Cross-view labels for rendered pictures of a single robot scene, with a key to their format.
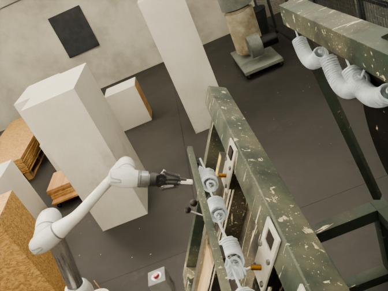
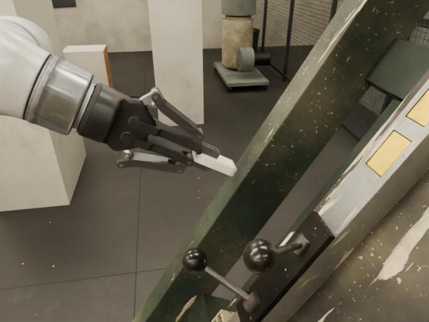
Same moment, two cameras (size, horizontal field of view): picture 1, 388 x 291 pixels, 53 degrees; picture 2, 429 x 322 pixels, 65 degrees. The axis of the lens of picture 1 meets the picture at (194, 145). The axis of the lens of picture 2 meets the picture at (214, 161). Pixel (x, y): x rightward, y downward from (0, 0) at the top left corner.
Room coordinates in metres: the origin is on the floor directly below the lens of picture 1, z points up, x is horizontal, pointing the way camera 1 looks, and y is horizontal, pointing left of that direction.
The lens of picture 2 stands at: (1.36, 0.24, 1.82)
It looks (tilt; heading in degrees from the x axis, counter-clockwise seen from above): 31 degrees down; 345
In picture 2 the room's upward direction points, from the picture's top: straight up
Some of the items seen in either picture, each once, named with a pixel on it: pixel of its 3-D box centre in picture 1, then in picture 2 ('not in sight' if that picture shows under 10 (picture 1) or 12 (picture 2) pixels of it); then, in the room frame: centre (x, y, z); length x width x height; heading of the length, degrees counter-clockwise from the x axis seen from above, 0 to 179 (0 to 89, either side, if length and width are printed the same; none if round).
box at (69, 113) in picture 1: (94, 147); (20, 92); (4.41, 1.11, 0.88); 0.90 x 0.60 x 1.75; 174
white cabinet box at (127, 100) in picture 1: (129, 104); (89, 72); (6.84, 0.76, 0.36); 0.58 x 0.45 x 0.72; 84
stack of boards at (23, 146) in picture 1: (21, 146); not in sight; (7.68, 3.19, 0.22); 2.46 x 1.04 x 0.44; 174
